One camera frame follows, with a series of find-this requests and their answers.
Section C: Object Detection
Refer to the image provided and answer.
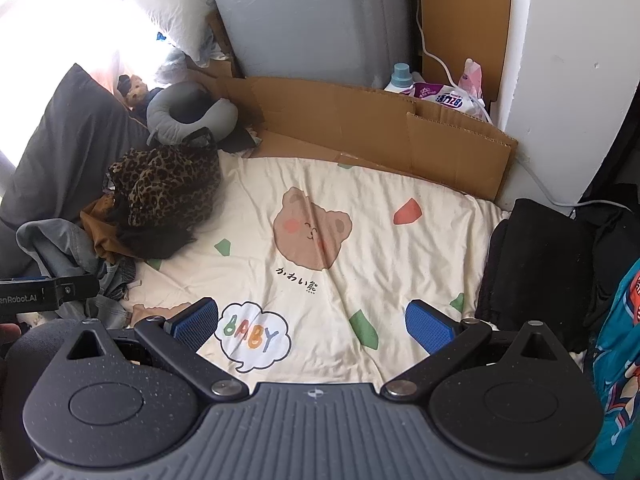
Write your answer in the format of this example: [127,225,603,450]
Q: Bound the small black cloth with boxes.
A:
[217,127,262,155]

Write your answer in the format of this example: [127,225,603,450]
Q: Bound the pink packet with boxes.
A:
[457,58,487,98]

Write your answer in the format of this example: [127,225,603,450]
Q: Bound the dark grey pillow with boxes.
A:
[0,63,151,273]

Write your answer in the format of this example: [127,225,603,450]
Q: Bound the brown garment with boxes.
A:
[80,194,126,265]

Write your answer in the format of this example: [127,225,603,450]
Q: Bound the upright brown cardboard panel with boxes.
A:
[419,0,517,108]

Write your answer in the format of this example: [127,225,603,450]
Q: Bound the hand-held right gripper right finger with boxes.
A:
[381,299,583,403]

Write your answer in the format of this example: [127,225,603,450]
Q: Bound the white cable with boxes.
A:
[413,7,640,212]

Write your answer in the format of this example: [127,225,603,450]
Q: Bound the white pillow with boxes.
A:
[97,0,221,66]

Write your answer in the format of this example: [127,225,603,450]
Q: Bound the cream printed blanket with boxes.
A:
[120,152,516,392]

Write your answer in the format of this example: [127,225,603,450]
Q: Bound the grey wrapped panel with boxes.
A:
[200,0,423,88]

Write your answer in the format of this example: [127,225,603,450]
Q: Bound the grey neck pillow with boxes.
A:
[146,81,239,147]

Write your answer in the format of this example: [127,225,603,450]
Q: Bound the grey denim jeans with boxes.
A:
[15,219,138,328]

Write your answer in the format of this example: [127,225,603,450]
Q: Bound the flat brown cardboard sheet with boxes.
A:
[187,57,519,201]

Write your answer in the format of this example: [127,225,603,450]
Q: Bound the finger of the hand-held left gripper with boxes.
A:
[50,273,101,304]

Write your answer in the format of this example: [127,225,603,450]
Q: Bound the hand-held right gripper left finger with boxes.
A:
[50,296,249,403]

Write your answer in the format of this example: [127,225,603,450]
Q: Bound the white purple refill bag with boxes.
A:
[400,82,493,123]

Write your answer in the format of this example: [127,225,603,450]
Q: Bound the small teddy bear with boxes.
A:
[117,74,151,111]

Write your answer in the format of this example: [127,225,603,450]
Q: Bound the detergent bottle with blue cap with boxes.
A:
[385,62,417,95]

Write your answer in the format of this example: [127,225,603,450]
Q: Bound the teal printed cloth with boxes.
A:
[589,257,640,477]

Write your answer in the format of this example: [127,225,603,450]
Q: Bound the black crumpled garment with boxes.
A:
[575,157,640,328]

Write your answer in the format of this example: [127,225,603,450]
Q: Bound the black folded clothing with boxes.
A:
[474,198,603,353]

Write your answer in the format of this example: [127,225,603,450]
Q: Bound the leopard print skirt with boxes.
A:
[104,145,223,233]

